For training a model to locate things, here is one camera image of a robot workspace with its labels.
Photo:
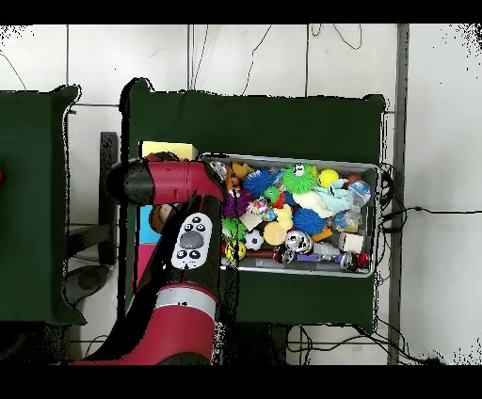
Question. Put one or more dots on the purple spiky monster toy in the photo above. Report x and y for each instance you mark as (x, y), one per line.
(237, 205)

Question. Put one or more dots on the black stand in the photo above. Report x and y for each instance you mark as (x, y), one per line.
(107, 241)

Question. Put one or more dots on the grey floor strip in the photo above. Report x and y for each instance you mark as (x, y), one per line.
(402, 113)

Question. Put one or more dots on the yellow tennis ball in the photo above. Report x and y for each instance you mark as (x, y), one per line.
(327, 177)

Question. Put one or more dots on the grey rounded stand base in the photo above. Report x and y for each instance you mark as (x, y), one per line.
(88, 280)

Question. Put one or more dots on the mint green cloth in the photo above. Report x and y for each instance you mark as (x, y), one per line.
(335, 197)

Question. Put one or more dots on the small soccer ball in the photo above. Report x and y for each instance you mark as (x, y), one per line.
(254, 239)

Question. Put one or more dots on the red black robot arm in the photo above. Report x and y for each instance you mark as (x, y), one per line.
(169, 180)

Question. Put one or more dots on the wooden box with three holes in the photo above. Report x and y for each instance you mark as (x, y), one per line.
(165, 148)

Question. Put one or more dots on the dark green tablecloth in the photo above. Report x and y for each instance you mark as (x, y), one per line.
(30, 207)
(263, 128)

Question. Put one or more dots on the yellow smiley ball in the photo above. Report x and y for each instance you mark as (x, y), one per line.
(236, 251)

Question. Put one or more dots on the green spiky puffer toy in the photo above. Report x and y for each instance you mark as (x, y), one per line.
(299, 182)

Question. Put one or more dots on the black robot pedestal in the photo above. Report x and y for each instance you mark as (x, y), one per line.
(263, 346)

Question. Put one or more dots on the plain blue puffer ball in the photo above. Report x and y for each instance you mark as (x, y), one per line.
(307, 221)

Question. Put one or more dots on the metal mesh bin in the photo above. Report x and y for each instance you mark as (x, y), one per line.
(301, 269)

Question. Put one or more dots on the blue puffer ball with eyes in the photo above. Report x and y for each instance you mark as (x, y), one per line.
(258, 183)

